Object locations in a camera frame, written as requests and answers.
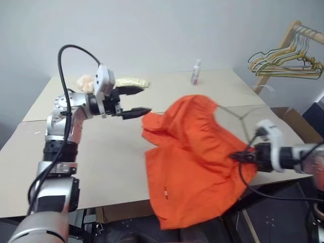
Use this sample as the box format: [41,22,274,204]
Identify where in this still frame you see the light green wire hanger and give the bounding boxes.
[255,30,324,80]

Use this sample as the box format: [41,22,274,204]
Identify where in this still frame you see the black metal table frame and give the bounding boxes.
[67,182,314,243]

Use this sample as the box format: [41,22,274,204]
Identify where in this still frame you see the pale yellow plastic packet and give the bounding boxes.
[114,76,151,89]

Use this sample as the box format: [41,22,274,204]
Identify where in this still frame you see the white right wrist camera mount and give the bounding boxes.
[255,119,286,174]

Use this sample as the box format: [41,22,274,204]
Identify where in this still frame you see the open brown cardboard box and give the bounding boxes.
[270,106,324,145]

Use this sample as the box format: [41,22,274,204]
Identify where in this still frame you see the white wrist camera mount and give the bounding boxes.
[255,119,286,174]
[93,64,116,119]

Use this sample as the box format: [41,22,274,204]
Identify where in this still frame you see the wooden clothes rack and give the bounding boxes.
[252,20,324,96]

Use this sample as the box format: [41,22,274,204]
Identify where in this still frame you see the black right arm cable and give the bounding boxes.
[237,128,324,204]

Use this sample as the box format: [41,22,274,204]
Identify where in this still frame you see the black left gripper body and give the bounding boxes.
[102,88,125,118]

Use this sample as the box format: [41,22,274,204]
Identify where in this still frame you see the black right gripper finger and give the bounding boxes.
[228,151,256,160]
[236,157,257,165]

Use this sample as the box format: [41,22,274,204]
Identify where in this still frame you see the flat brown cardboard sheet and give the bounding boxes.
[95,200,153,224]

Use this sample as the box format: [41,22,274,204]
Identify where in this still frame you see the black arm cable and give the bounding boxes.
[26,44,102,216]
[237,128,324,204]

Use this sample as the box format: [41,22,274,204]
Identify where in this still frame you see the orange shorts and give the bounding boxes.
[140,94,259,231]

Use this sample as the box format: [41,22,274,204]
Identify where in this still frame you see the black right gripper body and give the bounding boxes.
[253,142,274,174]

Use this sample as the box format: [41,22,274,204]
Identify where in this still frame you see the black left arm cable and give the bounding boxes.
[26,44,102,216]

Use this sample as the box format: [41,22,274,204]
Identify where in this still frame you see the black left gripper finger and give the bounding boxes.
[117,86,145,97]
[121,107,152,120]

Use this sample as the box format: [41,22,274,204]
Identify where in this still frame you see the yellow wire hanger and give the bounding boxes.
[250,27,323,75]

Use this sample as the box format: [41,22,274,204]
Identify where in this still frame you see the black box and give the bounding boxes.
[302,92,324,133]

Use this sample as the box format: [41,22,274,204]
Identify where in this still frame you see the peach fluffy bath puff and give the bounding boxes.
[76,74,96,93]

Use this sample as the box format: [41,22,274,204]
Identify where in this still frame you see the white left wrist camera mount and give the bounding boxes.
[93,64,116,119]

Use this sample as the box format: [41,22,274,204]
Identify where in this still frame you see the white bottle pink label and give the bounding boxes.
[190,58,203,85]

